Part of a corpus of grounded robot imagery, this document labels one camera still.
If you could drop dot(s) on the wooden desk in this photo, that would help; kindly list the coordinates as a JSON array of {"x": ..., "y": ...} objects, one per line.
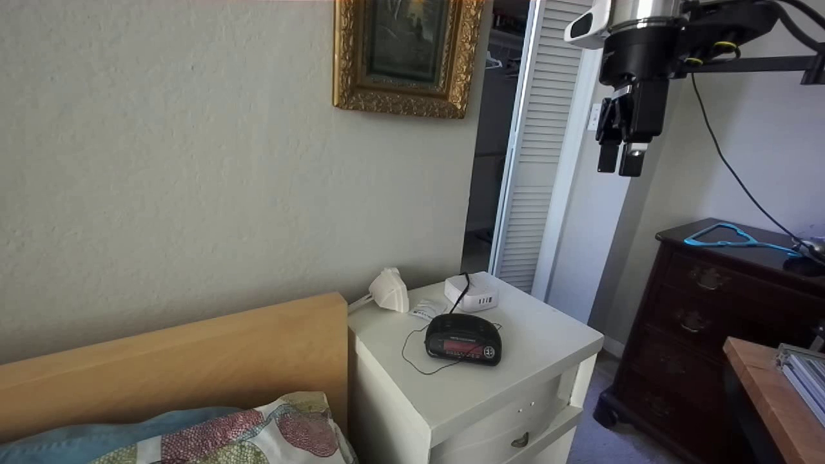
[{"x": 773, "y": 396}]

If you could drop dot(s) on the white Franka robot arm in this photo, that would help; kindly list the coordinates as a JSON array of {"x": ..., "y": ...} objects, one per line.
[{"x": 639, "y": 12}]

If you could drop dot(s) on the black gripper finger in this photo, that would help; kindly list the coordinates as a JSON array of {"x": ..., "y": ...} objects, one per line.
[
  {"x": 635, "y": 162},
  {"x": 609, "y": 137}
]

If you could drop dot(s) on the blue pillow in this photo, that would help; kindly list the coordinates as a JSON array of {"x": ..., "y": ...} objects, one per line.
[{"x": 77, "y": 439}]

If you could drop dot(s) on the dark wooden dresser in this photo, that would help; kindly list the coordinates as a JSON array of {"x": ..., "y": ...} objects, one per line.
[{"x": 713, "y": 343}]

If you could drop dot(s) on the white wall switch plate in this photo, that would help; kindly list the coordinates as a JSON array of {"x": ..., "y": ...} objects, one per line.
[{"x": 593, "y": 118}]

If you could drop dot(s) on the light wooden headboard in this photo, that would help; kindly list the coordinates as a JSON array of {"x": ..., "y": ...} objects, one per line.
[{"x": 170, "y": 364}]

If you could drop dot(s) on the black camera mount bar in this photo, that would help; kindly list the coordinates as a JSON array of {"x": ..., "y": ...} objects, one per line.
[{"x": 755, "y": 64}]

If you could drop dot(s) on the white plastic box device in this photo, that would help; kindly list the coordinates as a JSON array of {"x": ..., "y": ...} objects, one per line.
[{"x": 386, "y": 289}]

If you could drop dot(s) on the white louvered closet door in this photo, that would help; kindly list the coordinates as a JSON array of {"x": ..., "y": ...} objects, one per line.
[{"x": 541, "y": 171}]

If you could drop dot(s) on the black alarm clock radio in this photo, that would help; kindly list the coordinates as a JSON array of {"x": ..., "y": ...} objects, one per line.
[{"x": 461, "y": 338}]

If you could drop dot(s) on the floral bedspread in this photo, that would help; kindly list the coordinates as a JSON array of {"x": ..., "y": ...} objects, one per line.
[{"x": 285, "y": 434}]

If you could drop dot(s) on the small black device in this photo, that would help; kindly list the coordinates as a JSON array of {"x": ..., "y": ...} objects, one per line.
[{"x": 807, "y": 262}]

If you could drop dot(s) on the grey book stack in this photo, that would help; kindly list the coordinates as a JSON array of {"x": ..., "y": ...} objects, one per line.
[{"x": 807, "y": 378}]

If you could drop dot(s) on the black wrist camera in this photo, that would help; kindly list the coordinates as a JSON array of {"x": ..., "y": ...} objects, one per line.
[{"x": 724, "y": 28}]

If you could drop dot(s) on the white nightstand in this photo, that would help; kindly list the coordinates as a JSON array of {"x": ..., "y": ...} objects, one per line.
[{"x": 481, "y": 404}]

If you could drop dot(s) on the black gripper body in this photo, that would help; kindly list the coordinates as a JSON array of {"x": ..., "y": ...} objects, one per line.
[{"x": 639, "y": 60}]

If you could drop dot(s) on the gold framed picture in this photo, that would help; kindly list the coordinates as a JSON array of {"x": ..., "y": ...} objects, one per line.
[{"x": 403, "y": 93}]

